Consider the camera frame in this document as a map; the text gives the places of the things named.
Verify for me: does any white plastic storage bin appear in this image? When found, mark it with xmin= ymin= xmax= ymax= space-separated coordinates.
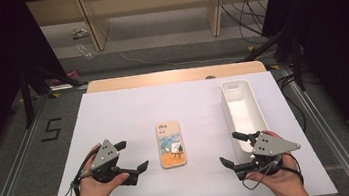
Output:
xmin=219 ymin=76 xmax=274 ymax=166

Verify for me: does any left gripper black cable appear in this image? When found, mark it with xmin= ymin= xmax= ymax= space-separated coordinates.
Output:
xmin=49 ymin=151 xmax=103 ymax=196

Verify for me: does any light wooden table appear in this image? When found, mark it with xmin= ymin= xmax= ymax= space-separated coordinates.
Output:
xmin=85 ymin=59 xmax=268 ymax=96

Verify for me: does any person's left hand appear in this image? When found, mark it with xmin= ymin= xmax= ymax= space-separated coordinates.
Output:
xmin=68 ymin=140 xmax=133 ymax=196

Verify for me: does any person's right hand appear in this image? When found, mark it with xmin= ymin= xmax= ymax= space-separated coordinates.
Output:
xmin=240 ymin=125 xmax=313 ymax=196

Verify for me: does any pink floor item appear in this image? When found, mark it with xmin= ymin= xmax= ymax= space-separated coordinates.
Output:
xmin=49 ymin=68 xmax=82 ymax=87

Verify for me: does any beige illustrated phone case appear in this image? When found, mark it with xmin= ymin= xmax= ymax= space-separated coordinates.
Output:
xmin=154 ymin=119 xmax=189 ymax=170

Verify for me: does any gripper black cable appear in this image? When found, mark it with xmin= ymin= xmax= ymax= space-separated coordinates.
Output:
xmin=238 ymin=151 xmax=306 ymax=193
xmin=49 ymin=151 xmax=103 ymax=196

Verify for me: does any small grey floor item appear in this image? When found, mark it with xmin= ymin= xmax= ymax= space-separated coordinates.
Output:
xmin=70 ymin=26 xmax=91 ymax=41

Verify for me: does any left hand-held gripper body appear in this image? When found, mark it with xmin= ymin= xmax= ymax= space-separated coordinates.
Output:
xmin=86 ymin=135 xmax=141 ymax=192

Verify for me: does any clear plastic bottle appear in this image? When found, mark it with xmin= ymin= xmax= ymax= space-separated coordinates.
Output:
xmin=75 ymin=42 xmax=95 ymax=62

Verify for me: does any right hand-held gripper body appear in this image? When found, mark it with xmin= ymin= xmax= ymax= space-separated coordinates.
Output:
xmin=231 ymin=127 xmax=306 ymax=182

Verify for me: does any light wooden shelf unit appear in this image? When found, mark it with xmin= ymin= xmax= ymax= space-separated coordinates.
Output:
xmin=25 ymin=0 xmax=283 ymax=60

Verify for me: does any bundle of black cables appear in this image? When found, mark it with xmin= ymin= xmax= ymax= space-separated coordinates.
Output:
xmin=220 ymin=0 xmax=274 ymax=49

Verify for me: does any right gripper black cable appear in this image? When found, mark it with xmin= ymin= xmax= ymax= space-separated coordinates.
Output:
xmin=238 ymin=151 xmax=306 ymax=193

